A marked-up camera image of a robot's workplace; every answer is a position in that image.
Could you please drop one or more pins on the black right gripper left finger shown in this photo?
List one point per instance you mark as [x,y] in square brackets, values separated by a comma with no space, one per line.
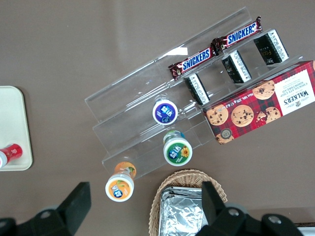
[71,211]

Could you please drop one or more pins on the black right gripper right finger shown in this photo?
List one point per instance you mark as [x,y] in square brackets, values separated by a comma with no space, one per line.
[216,216]

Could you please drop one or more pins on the light wicker basket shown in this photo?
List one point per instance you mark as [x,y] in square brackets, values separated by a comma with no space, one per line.
[187,177]

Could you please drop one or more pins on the beige plastic tray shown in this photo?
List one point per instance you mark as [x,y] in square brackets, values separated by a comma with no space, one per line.
[12,118]

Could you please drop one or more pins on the orange-lidded gum jar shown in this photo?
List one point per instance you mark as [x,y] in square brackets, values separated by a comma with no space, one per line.
[119,188]

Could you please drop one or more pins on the green-lidded gum jar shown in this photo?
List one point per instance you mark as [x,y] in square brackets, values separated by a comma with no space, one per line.
[177,152]

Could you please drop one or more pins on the red-lidded gum jar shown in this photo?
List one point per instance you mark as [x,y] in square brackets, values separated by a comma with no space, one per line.
[12,152]

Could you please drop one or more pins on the white snack bin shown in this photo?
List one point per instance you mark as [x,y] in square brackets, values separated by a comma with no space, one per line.
[310,232]

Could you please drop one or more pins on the red Walkers cookie box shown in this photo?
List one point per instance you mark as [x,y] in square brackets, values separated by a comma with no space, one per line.
[246,115]

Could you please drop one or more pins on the purple-lidded gum jar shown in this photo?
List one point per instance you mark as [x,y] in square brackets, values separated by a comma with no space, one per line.
[165,113]

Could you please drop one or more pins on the small black white box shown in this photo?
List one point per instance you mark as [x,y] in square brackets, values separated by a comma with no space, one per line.
[236,67]
[270,48]
[197,89]

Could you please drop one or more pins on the clear acrylic tiered stand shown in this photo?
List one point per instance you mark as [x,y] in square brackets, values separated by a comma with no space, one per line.
[137,86]

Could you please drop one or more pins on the Snickers chocolate bar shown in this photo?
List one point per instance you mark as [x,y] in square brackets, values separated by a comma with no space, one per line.
[241,34]
[195,60]

